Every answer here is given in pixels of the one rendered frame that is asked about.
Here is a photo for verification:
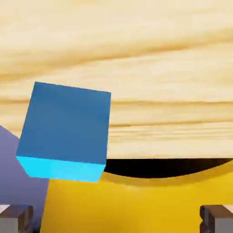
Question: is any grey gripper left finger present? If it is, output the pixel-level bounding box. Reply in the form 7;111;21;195
0;204;34;233

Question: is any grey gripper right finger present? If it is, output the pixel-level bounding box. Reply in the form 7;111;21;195
199;204;233;233

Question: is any small blue cube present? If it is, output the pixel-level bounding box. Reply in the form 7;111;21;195
15;81;112;183

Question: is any large yellow box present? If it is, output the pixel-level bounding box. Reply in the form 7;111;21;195
39;158;233;233

